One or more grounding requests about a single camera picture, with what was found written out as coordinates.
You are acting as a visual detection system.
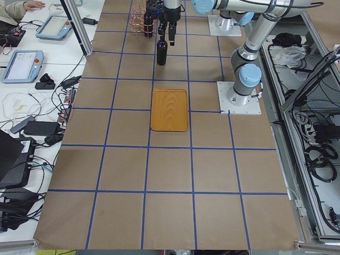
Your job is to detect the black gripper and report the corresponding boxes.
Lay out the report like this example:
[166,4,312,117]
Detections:
[158,0,181,46]

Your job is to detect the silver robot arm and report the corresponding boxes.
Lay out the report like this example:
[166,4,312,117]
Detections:
[216,11,254,31]
[156,1,322,106]

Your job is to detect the wooden tray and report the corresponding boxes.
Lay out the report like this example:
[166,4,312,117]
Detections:
[150,88,188,132]

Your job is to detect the person hand on desk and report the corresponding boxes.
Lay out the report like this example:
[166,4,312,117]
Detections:
[23,1,45,11]

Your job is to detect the black power adapter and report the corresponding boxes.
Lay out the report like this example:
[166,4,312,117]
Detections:
[82,18,98,26]

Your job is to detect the far teach pendant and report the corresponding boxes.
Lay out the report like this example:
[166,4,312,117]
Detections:
[36,15,72,41]

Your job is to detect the teach pendant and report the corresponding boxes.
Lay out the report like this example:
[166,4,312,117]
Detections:
[1,50,44,84]
[36,15,72,41]

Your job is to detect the white cloth rag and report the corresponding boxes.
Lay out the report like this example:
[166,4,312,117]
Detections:
[273,46,306,68]

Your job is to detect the near teach pendant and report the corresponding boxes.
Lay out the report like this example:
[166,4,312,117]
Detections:
[1,50,44,84]

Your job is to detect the black power brick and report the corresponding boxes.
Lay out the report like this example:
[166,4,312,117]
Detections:
[23,121,60,136]

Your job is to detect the black laptop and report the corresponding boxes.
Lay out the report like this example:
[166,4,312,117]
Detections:
[1,131,36,189]

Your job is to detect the copper wire bottle basket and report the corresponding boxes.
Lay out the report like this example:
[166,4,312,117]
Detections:
[130,4,146,35]

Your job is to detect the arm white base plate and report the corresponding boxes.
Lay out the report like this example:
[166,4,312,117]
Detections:
[217,81,261,115]
[208,15,242,37]

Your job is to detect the aluminium frame post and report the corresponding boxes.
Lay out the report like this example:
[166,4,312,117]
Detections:
[60,0,93,58]

